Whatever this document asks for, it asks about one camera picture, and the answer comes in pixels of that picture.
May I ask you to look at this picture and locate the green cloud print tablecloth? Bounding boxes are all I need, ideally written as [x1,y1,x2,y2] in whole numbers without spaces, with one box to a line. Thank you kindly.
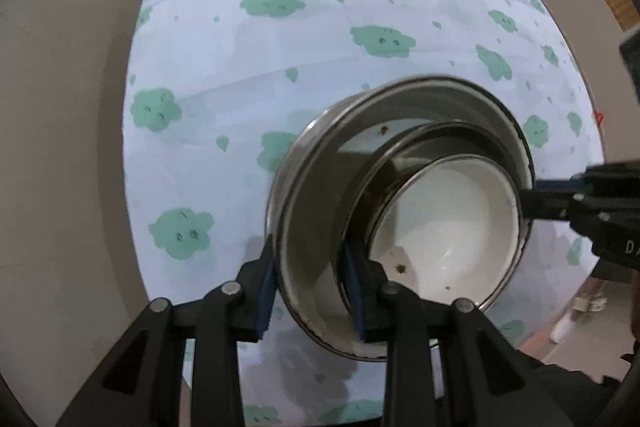
[122,0,601,427]

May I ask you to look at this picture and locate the white bowl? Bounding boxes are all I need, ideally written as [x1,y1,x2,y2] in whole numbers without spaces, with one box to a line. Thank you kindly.
[367,153,526,313]

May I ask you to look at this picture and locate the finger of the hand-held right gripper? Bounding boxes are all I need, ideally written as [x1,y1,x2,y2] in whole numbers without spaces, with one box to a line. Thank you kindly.
[535,162,640,196]
[520,189,640,233]

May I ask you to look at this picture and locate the small steel bowl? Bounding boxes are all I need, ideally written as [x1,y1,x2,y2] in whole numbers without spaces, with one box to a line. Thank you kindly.
[345,121,526,308]

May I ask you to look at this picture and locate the black box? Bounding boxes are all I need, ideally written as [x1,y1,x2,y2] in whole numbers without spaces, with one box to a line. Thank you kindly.
[619,24,640,102]

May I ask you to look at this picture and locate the person's dark clothing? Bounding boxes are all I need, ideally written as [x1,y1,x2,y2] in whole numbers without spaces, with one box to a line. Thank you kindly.
[500,347,636,427]

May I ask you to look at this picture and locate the white slipper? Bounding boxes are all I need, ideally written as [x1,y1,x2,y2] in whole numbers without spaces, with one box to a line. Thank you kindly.
[550,317,576,343]
[570,292,608,313]

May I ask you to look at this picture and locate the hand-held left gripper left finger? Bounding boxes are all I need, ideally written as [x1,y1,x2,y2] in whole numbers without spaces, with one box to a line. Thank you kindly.
[57,234,277,427]

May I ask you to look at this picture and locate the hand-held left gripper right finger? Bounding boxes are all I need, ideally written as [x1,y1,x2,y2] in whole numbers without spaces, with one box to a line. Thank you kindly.
[342,239,576,427]

